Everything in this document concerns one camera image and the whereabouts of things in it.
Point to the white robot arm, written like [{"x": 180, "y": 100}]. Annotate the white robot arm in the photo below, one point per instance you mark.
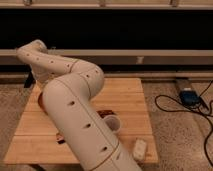
[{"x": 68, "y": 86}]

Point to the orange ceramic bowl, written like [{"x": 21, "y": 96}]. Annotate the orange ceramic bowl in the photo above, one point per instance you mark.
[{"x": 40, "y": 102}]

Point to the red brown snack packet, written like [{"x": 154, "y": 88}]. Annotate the red brown snack packet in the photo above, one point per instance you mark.
[{"x": 104, "y": 113}]

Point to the white paper cup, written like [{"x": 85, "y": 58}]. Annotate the white paper cup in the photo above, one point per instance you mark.
[{"x": 113, "y": 122}]

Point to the brown snack box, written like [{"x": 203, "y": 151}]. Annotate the brown snack box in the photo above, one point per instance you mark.
[{"x": 60, "y": 138}]

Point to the blue power adapter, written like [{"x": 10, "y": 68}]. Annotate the blue power adapter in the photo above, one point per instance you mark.
[{"x": 189, "y": 97}]

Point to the grey metal rail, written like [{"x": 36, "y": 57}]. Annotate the grey metal rail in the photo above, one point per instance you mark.
[{"x": 203, "y": 57}]

